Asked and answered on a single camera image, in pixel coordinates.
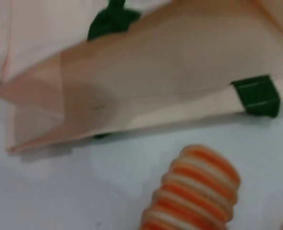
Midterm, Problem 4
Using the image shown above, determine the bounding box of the beige bag with green handles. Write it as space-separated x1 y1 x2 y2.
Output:
0 0 283 154

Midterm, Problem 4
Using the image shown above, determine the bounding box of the orange striped bread roll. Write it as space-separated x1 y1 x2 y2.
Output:
141 143 241 230

